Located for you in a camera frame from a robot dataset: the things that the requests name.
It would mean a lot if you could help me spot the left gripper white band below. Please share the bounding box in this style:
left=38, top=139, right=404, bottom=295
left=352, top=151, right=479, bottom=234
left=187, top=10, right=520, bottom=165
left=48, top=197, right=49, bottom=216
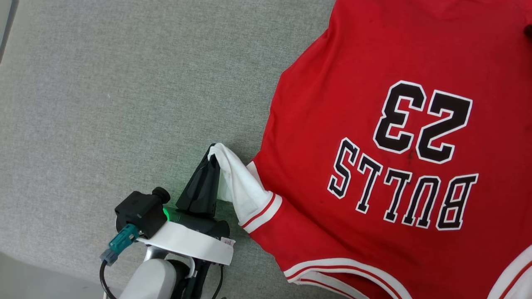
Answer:
left=137, top=144, right=236, bottom=266

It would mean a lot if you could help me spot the red basketball jersey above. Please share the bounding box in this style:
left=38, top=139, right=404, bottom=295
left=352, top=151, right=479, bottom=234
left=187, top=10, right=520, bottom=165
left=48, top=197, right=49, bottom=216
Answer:
left=208, top=0, right=532, bottom=299

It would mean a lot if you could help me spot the grey fabric sofa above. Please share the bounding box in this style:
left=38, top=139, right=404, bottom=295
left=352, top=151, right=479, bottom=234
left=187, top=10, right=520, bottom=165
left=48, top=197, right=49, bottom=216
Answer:
left=0, top=0, right=532, bottom=299

